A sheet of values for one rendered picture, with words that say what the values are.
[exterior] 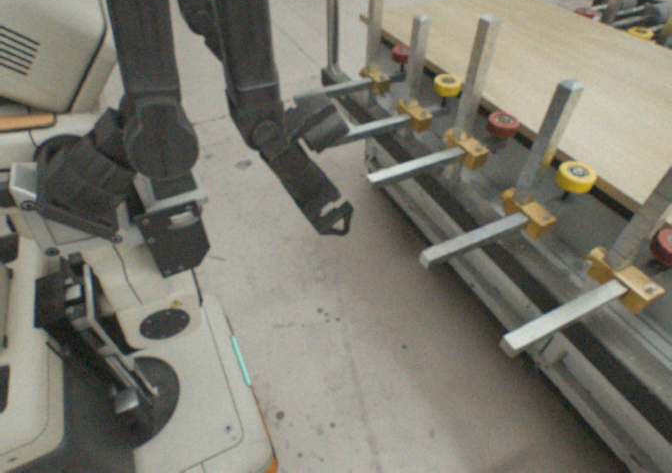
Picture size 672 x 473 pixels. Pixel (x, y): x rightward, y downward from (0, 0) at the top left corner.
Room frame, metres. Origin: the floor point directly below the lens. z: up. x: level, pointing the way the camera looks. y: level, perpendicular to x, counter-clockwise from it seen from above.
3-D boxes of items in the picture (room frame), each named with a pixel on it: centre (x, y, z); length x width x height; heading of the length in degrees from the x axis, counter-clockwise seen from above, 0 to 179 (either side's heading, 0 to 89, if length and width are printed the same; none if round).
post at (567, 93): (0.75, -0.46, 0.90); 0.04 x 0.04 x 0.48; 26
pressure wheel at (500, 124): (0.99, -0.46, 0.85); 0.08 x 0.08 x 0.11
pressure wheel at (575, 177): (0.76, -0.57, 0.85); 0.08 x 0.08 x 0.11
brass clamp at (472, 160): (0.96, -0.36, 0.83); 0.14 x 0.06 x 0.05; 26
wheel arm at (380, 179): (0.90, -0.28, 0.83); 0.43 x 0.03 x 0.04; 116
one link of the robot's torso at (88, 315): (0.60, 0.48, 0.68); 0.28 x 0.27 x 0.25; 26
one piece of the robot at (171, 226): (0.60, 0.34, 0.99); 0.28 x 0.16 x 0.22; 26
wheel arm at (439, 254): (0.68, -0.39, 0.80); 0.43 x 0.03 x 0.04; 116
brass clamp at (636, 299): (0.51, -0.58, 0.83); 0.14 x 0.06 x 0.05; 26
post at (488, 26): (0.98, -0.35, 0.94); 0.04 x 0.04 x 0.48; 26
